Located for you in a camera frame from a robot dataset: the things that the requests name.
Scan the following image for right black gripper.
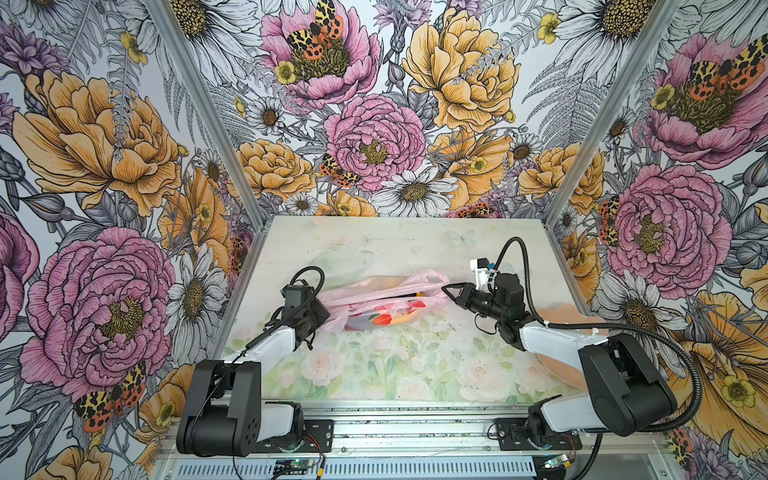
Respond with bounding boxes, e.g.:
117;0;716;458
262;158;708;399
442;281;507;321

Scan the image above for pink plastic bag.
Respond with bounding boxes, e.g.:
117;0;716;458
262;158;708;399
318;269;450;333

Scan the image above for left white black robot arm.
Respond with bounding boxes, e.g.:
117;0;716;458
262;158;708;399
176;284;329;457

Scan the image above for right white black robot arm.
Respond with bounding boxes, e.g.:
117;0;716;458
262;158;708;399
442;274;677;448

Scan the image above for left green circuit board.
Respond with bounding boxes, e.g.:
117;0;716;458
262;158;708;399
272;459;316;479

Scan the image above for green circuit board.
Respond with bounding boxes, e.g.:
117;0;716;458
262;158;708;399
272;459;316;479
542;454;571;469

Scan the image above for right green circuit board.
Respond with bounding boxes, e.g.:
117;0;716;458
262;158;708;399
542;454;571;469

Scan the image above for left black cable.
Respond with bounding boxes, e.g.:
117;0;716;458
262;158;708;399
179;265;326;439

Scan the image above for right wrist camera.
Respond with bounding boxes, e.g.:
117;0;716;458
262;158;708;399
470;258;498;293

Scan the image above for right black corrugated cable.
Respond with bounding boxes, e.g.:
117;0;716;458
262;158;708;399
491;236;703;434

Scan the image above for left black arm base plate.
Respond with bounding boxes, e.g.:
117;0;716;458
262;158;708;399
252;419;335;454

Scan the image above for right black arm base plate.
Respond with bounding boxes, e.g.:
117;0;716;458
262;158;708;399
493;418;582;452

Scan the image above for aluminium mounting rail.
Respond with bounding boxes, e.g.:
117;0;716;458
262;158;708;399
156;399;666;467

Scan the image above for white slotted cable duct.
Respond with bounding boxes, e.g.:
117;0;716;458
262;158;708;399
166;456;536;479

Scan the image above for right aluminium corner post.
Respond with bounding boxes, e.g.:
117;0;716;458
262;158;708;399
542;1;680;228

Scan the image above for aluminium corner post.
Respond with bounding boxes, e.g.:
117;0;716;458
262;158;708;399
542;1;680;228
147;1;268;233

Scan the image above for left aluminium corner post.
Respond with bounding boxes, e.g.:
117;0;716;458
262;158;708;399
147;1;268;233

